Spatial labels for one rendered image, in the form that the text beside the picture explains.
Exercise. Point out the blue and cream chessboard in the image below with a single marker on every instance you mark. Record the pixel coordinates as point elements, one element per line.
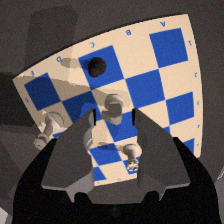
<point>153,65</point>

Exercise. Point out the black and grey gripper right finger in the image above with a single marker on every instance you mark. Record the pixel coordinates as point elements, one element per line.
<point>166,165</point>

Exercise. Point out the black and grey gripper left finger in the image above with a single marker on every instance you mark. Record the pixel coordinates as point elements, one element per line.
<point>60,170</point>

